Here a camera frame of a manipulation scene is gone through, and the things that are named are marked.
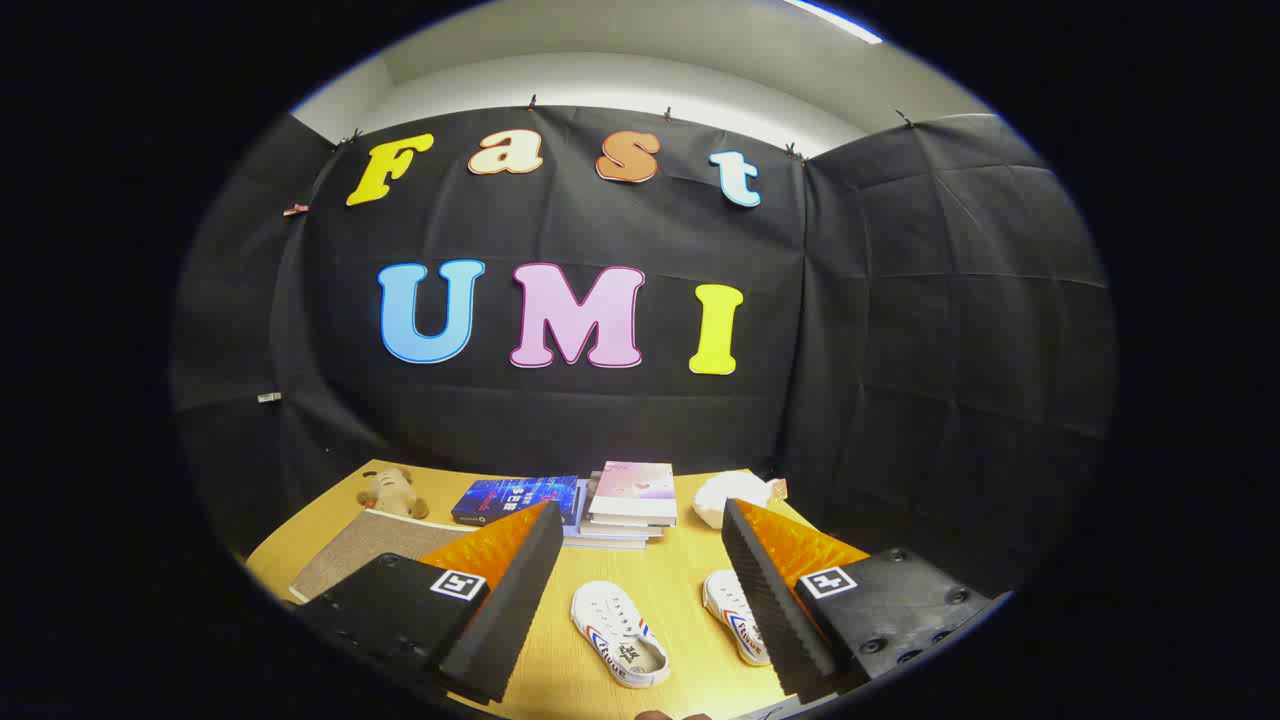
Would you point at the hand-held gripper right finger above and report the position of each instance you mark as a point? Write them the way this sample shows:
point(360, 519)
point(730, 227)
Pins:
point(775, 610)

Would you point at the beige fabric storage box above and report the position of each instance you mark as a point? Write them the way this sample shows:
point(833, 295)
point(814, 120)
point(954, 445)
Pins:
point(360, 550)

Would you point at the white cover book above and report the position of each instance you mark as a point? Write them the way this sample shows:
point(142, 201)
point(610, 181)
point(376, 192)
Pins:
point(620, 531)

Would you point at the dark blue book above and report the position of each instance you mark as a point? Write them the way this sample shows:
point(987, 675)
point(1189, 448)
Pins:
point(515, 497)

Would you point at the white canvas shoe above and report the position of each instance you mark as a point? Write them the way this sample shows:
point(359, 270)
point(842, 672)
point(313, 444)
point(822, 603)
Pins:
point(620, 630)
point(732, 605)

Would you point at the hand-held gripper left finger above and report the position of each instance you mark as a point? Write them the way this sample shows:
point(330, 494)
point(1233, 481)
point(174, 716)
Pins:
point(505, 600)

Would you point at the brown plush toy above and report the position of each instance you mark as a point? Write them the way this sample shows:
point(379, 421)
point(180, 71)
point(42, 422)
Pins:
point(392, 490)

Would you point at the black backdrop cloth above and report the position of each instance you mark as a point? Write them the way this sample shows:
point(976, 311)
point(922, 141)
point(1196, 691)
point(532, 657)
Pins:
point(600, 420)

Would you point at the light blue cover book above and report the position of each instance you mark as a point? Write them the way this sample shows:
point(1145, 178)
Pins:
point(600, 544)

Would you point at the white plush toy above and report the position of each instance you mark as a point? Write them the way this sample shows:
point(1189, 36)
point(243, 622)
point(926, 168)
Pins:
point(725, 495)

